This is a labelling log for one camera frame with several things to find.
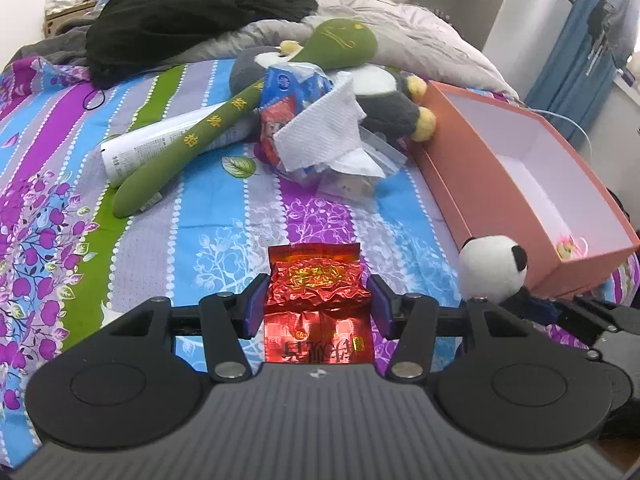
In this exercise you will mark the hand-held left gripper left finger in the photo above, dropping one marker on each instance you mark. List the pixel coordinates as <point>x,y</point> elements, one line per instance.
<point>252,310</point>

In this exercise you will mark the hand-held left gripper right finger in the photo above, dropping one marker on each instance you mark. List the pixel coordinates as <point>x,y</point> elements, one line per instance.
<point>381,310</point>

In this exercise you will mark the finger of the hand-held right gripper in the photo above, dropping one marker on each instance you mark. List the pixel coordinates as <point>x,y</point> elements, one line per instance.
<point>545,311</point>

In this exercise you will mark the red foil tea packet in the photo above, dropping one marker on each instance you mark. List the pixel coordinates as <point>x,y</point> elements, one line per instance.
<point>315,285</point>

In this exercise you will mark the panda plush toy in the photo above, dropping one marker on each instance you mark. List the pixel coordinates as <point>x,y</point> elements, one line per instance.
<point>485,265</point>

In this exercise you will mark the clear plastic bag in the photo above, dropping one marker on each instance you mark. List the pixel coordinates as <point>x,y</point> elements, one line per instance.
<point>350,185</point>

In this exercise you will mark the orange cardboard box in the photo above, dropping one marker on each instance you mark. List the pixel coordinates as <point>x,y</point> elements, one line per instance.
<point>475,200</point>

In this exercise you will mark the blue tissue pack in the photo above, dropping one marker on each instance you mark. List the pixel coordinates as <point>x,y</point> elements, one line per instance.
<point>285,85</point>

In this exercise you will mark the floral striped bedsheet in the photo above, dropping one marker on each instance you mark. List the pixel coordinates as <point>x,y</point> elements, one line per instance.
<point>200,240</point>

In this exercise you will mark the white paper towel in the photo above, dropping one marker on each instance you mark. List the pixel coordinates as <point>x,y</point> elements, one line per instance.
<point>320,125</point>

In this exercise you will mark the white tube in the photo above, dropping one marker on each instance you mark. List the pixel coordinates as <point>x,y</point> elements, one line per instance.
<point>145,147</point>

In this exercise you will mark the grey penguin plush toy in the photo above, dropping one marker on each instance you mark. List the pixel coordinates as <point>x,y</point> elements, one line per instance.
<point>385,105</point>

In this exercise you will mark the blue curtain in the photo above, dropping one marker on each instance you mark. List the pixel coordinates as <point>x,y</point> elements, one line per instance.
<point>560,70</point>

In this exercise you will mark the long green plush toy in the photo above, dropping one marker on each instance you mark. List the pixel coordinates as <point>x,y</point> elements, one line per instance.
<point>345,42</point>

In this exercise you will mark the grey duvet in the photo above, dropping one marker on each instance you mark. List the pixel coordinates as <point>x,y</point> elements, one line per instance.
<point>430,35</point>

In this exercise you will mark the dark hanging garment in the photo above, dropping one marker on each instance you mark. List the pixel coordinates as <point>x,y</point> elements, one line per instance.
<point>607,25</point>

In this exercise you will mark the black jacket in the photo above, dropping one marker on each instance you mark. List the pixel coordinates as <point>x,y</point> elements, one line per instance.
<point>175,15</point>

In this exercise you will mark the grey cloth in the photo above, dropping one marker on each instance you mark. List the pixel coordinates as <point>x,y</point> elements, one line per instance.
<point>55,47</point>

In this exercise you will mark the brown cardboard box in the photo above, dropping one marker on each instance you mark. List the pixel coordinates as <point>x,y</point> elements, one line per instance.
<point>60,20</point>

